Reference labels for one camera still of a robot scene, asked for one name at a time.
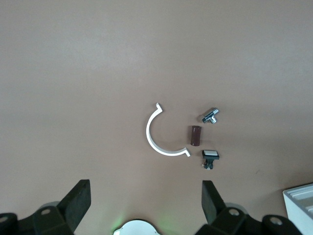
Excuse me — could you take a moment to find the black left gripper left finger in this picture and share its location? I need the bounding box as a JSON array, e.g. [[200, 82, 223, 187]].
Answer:
[[33, 179, 91, 235]]

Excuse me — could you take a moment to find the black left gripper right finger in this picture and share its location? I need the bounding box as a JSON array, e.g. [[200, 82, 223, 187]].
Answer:
[[195, 180, 264, 235]]

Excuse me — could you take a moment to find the white drawer cabinet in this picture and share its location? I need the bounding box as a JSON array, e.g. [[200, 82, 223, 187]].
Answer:
[[283, 183, 313, 235]]

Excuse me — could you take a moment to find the dark brown cylinder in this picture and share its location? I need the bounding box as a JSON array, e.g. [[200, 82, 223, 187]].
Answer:
[[187, 124, 202, 147]]

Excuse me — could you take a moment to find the chrome metal tee fitting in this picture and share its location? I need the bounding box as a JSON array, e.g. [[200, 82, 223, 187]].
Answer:
[[201, 107, 220, 124]]

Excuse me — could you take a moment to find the black switch with white cap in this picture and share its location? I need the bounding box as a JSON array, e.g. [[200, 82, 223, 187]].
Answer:
[[201, 149, 220, 170]]

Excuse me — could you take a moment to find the white half ring clamp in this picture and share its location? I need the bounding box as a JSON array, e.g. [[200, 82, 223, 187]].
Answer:
[[146, 102, 191, 158]]

